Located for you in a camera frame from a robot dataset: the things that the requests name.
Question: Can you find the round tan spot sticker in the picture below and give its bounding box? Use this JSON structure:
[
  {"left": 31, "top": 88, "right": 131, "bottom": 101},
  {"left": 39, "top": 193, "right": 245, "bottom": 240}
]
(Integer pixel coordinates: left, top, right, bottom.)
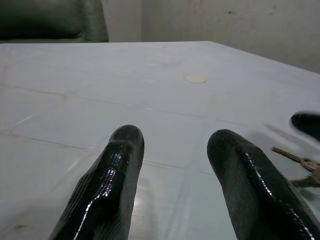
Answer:
[{"left": 184, "top": 73, "right": 207, "bottom": 84}]

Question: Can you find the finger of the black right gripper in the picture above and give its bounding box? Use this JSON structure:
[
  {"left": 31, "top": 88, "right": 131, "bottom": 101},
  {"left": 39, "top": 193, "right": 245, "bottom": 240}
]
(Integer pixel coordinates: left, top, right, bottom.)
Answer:
[{"left": 290, "top": 112, "right": 320, "bottom": 141}]

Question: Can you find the small silver key bunch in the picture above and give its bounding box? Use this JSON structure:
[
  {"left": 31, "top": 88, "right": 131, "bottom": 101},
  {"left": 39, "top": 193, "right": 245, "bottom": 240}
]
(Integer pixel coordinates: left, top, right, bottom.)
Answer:
[{"left": 271, "top": 146, "right": 320, "bottom": 189}]

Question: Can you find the dark green leather sofa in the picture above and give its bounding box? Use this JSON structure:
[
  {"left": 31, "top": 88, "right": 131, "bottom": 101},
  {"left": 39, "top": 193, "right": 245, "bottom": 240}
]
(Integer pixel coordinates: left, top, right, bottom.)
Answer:
[{"left": 0, "top": 0, "right": 110, "bottom": 44}]

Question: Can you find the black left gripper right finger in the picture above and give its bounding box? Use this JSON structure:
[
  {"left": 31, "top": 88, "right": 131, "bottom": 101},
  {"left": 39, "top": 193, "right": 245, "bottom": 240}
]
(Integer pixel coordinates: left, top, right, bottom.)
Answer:
[{"left": 206, "top": 128, "right": 320, "bottom": 240}]

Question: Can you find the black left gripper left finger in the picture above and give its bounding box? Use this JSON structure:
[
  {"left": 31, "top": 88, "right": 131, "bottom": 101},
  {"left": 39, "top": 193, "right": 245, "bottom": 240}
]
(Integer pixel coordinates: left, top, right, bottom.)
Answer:
[{"left": 48, "top": 124, "right": 146, "bottom": 240}]

